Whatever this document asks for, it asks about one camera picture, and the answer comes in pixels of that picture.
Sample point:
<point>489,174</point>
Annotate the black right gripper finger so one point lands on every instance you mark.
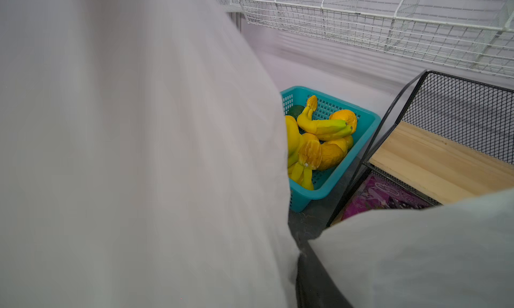
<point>314,287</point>

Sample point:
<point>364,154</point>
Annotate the white plastic grocery bag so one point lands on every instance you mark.
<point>143,159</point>

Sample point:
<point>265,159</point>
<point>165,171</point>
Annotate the purple snack bag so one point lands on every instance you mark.
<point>378,193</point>

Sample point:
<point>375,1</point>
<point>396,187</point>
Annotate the yellow banana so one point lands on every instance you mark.
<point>324,130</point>

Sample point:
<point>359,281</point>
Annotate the orange fruit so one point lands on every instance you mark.
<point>348,116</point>

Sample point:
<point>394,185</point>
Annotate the teal plastic fruit basket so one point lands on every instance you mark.
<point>325,181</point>

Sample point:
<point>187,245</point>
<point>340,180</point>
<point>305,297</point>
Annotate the black mesh wooden shelf rack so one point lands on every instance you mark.
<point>452,140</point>

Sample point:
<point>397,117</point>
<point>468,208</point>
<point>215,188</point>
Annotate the white wire wall rack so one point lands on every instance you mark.
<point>474,35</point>

